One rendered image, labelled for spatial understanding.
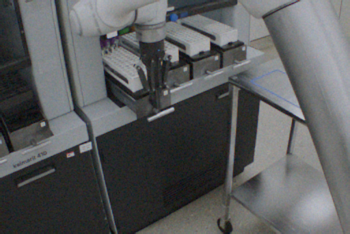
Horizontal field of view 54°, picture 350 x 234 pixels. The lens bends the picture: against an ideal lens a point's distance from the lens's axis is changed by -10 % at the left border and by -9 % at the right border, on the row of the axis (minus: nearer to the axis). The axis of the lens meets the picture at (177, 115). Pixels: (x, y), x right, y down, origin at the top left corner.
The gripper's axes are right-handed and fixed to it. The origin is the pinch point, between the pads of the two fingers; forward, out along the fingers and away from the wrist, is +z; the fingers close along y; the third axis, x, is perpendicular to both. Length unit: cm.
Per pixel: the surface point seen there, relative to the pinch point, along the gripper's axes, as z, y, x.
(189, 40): -6.3, -28.4, -18.8
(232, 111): 10.8, -24.8, 9.8
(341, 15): 33, -229, -63
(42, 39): -22.8, 27.3, -19.9
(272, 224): 52, -27, 34
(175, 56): -3.8, -18.4, -14.5
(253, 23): 53, -189, -131
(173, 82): 4.3, -14.8, -11.0
